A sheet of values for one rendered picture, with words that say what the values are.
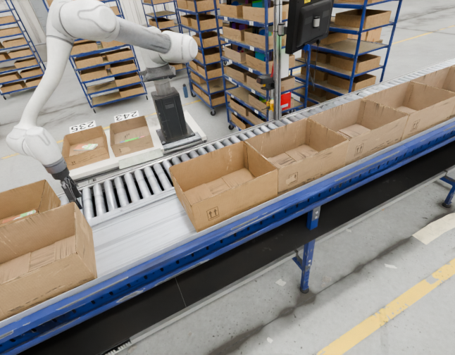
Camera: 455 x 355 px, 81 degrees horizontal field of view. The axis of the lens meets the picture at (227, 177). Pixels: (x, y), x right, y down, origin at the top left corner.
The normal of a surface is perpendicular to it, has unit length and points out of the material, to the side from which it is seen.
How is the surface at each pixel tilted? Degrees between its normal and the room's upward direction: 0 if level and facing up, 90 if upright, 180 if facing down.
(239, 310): 0
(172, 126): 90
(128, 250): 0
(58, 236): 89
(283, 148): 89
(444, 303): 0
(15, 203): 89
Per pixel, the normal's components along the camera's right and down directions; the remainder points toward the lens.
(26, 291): 0.45, 0.53
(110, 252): -0.11, -0.78
